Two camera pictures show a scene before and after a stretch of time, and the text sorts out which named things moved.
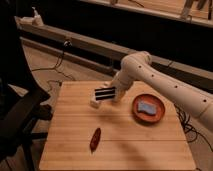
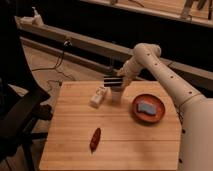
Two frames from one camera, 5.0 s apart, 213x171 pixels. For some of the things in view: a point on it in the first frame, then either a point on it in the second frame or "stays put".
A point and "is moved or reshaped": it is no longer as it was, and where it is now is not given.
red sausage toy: [95, 140] stays put
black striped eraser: [105, 93] is moved or reshaped
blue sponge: [148, 108] stays put
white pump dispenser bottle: [37, 19] stays put
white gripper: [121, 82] -> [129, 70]
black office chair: [21, 97] stays put
